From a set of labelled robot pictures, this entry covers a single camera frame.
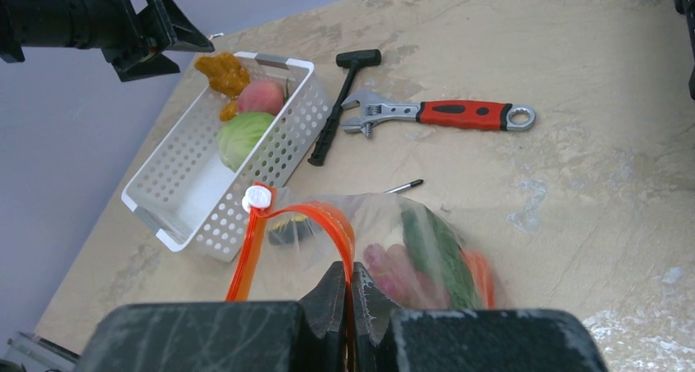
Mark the orange toy carrot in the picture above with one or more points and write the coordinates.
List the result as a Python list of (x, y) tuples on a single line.
[(481, 274)]

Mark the red handled adjustable wrench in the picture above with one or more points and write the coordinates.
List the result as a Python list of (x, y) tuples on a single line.
[(461, 114)]

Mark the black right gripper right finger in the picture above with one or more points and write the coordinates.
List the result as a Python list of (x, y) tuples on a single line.
[(391, 338)]

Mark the green toy cucumber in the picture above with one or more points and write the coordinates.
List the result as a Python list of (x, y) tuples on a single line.
[(434, 248)]

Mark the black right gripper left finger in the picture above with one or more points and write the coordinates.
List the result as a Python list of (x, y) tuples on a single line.
[(303, 335)]

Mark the pink toy peach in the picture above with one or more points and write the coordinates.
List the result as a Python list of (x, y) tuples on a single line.
[(262, 96)]

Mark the green toy cabbage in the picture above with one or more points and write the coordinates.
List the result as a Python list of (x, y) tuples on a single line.
[(237, 137)]

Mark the white plastic basket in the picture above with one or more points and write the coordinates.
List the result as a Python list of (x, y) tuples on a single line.
[(184, 192)]

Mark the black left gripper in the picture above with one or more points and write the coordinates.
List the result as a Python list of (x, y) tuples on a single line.
[(105, 24)]

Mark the purple toy grape bunch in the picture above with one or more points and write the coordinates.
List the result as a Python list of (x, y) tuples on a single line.
[(394, 274)]

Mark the clear zip top bag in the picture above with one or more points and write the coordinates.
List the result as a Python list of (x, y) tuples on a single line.
[(289, 243)]

